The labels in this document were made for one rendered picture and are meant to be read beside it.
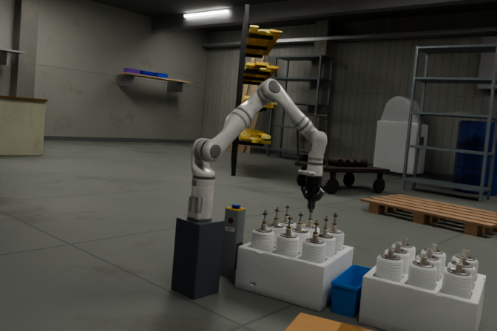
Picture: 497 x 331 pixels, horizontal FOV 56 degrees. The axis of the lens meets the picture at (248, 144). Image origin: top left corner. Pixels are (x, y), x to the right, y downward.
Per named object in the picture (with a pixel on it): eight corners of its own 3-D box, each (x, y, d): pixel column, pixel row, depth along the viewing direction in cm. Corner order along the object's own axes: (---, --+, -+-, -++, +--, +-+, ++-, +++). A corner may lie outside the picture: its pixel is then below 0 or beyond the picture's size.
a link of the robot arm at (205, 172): (190, 137, 190) (187, 179, 191) (205, 139, 184) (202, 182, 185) (208, 137, 197) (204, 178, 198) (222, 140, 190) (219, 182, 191)
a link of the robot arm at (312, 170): (296, 173, 214) (297, 160, 214) (310, 173, 222) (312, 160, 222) (312, 176, 208) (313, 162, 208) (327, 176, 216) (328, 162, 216)
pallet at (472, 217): (523, 229, 390) (524, 217, 390) (487, 240, 338) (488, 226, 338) (401, 204, 472) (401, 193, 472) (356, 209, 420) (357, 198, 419)
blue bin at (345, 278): (354, 319, 179) (357, 288, 178) (327, 311, 184) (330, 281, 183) (374, 296, 205) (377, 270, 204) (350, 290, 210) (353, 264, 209)
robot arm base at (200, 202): (200, 222, 186) (203, 179, 185) (184, 218, 192) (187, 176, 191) (216, 220, 193) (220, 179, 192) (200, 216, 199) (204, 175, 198)
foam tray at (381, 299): (472, 357, 156) (478, 304, 155) (357, 323, 176) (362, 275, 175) (481, 318, 190) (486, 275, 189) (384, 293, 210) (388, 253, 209)
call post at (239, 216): (232, 278, 212) (238, 210, 210) (219, 275, 215) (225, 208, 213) (240, 275, 218) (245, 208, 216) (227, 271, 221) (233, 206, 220)
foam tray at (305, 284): (319, 312, 183) (324, 267, 182) (234, 287, 201) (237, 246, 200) (350, 285, 217) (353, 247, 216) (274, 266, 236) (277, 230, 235)
